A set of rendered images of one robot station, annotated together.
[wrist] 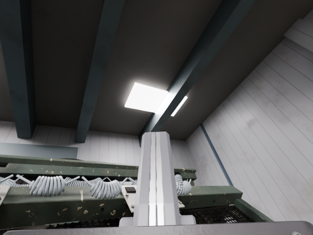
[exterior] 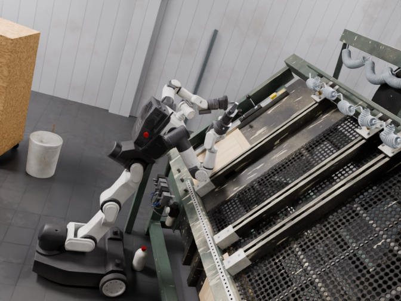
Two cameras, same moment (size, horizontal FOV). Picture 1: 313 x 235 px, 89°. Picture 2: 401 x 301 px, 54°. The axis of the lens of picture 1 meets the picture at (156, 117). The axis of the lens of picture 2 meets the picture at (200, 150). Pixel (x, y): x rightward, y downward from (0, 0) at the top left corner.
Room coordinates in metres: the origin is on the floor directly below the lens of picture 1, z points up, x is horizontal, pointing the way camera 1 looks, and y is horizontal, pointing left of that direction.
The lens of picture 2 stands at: (0.74, -2.10, 2.23)
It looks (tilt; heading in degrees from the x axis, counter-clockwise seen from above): 23 degrees down; 110
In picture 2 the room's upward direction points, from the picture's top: 20 degrees clockwise
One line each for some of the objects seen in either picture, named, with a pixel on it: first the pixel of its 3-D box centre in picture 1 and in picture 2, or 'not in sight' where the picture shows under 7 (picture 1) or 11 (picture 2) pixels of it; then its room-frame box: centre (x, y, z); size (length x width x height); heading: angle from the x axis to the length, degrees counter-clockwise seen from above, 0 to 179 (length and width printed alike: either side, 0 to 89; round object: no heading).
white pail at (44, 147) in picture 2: not in sight; (44, 150); (-1.73, 0.58, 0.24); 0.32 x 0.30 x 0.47; 126
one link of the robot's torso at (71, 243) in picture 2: not in sight; (80, 237); (-0.59, -0.13, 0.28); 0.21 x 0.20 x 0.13; 42
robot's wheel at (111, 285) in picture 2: not in sight; (113, 285); (-0.21, -0.15, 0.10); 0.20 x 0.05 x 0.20; 42
